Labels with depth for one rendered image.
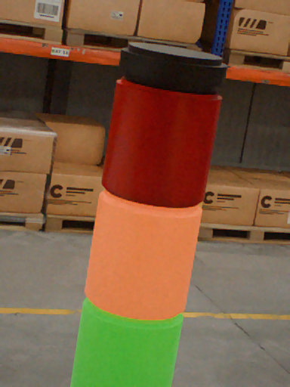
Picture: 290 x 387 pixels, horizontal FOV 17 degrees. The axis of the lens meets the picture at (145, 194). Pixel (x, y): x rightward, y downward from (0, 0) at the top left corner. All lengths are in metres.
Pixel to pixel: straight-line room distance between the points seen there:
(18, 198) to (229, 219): 2.03
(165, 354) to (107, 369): 0.03
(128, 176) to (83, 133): 8.51
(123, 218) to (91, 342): 0.06
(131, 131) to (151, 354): 0.11
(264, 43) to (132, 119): 8.49
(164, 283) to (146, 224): 0.03
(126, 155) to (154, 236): 0.04
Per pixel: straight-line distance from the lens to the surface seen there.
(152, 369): 0.48
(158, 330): 0.47
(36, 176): 8.37
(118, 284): 0.46
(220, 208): 9.10
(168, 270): 0.46
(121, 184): 0.45
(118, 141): 0.45
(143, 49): 0.45
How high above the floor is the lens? 2.38
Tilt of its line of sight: 13 degrees down
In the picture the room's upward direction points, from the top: 9 degrees clockwise
